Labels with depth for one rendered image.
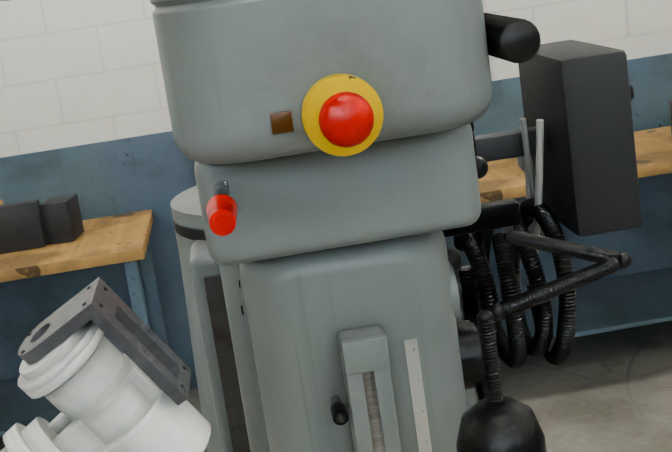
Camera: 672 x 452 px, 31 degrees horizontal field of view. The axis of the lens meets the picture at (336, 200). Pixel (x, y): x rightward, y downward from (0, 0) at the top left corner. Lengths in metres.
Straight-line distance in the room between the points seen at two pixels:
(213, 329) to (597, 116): 0.55
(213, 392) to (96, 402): 0.85
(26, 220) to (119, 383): 4.21
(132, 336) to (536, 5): 4.85
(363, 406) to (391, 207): 0.18
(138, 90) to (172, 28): 4.43
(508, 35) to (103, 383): 0.42
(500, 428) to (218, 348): 0.66
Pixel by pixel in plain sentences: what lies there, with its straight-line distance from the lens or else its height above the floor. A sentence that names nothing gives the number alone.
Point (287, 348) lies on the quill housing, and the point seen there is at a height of 1.54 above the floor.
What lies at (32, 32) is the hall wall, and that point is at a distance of 5.37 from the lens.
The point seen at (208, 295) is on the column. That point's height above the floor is 1.48.
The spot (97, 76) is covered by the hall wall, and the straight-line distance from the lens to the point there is 5.35.
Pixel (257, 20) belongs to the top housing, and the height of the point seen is 1.84.
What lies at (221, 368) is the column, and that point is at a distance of 1.56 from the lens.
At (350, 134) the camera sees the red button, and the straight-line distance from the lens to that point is 0.86.
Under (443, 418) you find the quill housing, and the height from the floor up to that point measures 1.45.
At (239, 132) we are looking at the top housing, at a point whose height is 1.76.
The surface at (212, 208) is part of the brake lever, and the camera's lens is 0.88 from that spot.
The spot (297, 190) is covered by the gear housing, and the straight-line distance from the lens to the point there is 1.01.
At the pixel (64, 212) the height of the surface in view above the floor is 1.00.
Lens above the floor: 1.88
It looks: 12 degrees down
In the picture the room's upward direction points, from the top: 8 degrees counter-clockwise
